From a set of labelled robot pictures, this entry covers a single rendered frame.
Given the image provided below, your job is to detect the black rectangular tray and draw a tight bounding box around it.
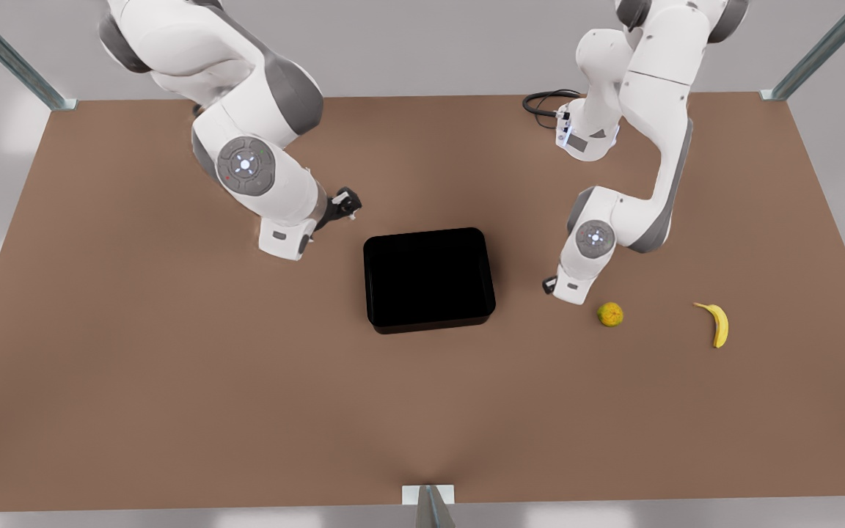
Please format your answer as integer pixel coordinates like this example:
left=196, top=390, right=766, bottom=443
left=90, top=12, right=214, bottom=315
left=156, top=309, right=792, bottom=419
left=363, top=227, right=497, bottom=335

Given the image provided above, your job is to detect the yellow banana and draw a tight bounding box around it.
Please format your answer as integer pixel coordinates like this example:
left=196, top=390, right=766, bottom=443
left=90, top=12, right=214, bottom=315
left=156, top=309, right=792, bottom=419
left=693, top=302, right=730, bottom=349

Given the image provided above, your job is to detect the black cable loop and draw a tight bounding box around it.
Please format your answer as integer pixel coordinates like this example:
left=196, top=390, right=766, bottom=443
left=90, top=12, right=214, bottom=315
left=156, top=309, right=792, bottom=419
left=523, top=89, right=583, bottom=130

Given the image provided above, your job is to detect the silver frame post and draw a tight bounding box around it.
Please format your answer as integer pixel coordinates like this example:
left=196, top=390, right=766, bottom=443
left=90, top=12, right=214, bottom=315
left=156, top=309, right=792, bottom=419
left=0, top=0, right=78, bottom=111
left=402, top=484, right=457, bottom=528
left=760, top=0, right=845, bottom=102

